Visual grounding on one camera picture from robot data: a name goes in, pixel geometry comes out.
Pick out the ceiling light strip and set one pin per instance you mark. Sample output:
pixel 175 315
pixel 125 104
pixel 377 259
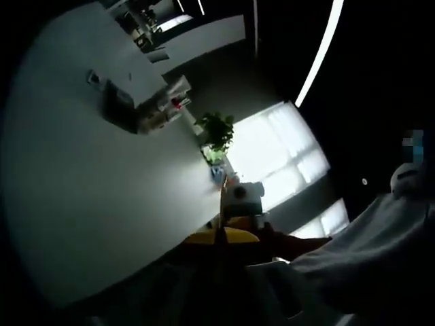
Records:
pixel 317 57

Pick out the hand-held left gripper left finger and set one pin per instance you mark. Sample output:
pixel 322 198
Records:
pixel 197 258

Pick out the white chest device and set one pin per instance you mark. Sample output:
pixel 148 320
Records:
pixel 404 180

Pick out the clear bag with dark card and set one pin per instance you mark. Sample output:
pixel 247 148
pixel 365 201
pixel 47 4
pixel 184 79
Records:
pixel 95 77

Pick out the small white chair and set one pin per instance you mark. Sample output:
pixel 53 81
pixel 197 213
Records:
pixel 159 56

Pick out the blue plastic packet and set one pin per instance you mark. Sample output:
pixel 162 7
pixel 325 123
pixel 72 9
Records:
pixel 217 174

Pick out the bright window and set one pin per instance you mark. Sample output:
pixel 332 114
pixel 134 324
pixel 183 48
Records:
pixel 272 142

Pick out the white skincare tube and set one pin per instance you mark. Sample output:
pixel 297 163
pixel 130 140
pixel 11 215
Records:
pixel 178 86

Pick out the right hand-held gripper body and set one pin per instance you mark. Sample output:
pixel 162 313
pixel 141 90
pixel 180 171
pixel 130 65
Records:
pixel 248 202

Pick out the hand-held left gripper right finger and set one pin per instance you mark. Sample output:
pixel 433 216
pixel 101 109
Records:
pixel 244 271

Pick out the potted green plant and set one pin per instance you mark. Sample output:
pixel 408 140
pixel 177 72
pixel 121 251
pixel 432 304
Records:
pixel 217 130

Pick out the green black packet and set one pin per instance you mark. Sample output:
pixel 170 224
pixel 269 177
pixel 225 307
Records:
pixel 120 108

